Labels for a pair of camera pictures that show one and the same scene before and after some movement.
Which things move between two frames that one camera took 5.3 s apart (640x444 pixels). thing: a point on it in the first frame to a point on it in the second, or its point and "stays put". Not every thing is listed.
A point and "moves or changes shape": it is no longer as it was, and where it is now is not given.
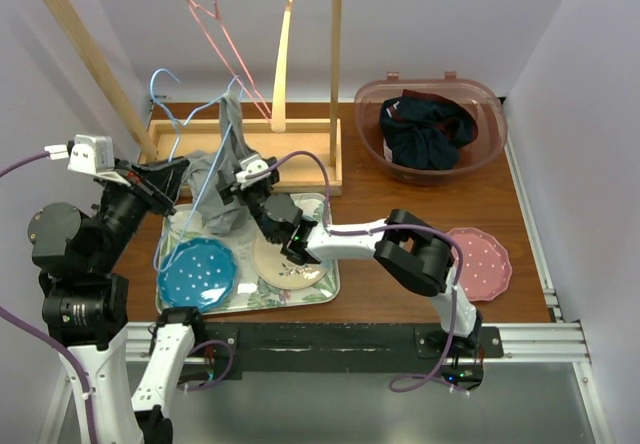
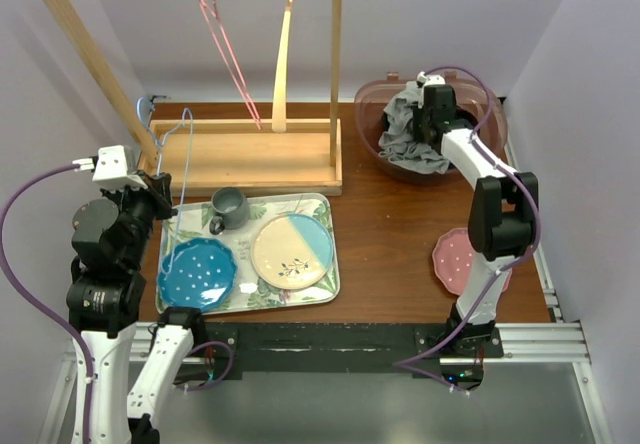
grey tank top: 204,172 to 399,144
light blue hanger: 234,81 to 160,142
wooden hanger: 278,116 stays put
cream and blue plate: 278,270 stays put
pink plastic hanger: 228,51 moves or changes shape
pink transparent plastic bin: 429,131 stays put
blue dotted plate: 197,272 stays put
